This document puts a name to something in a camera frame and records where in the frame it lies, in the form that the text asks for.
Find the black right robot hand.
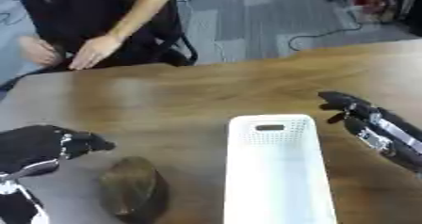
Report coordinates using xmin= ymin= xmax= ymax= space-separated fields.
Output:
xmin=316 ymin=90 xmax=422 ymax=174

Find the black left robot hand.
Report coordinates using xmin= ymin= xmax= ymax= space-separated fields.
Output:
xmin=0 ymin=124 xmax=118 ymax=224

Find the person's hand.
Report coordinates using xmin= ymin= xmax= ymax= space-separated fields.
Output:
xmin=16 ymin=35 xmax=65 ymax=68
xmin=67 ymin=34 xmax=125 ymax=71

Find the white perforated plastic basket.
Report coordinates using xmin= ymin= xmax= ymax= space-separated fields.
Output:
xmin=220 ymin=114 xmax=340 ymax=224

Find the brown oval object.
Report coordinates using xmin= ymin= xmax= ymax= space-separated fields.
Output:
xmin=97 ymin=155 xmax=171 ymax=224

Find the red and tan clutter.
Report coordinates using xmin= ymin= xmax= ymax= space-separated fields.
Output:
xmin=350 ymin=0 xmax=406 ymax=24

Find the person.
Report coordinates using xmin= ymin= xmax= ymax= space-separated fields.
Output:
xmin=0 ymin=0 xmax=187 ymax=86

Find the black cable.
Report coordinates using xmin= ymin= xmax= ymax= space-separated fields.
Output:
xmin=286 ymin=6 xmax=366 ymax=52

